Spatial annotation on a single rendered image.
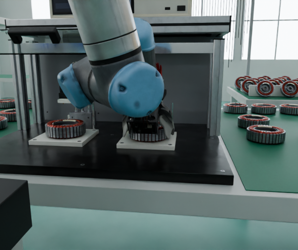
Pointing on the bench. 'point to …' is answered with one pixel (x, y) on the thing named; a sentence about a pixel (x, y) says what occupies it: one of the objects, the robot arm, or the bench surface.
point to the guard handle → (17, 32)
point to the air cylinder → (86, 116)
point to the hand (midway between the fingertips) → (149, 130)
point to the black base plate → (113, 156)
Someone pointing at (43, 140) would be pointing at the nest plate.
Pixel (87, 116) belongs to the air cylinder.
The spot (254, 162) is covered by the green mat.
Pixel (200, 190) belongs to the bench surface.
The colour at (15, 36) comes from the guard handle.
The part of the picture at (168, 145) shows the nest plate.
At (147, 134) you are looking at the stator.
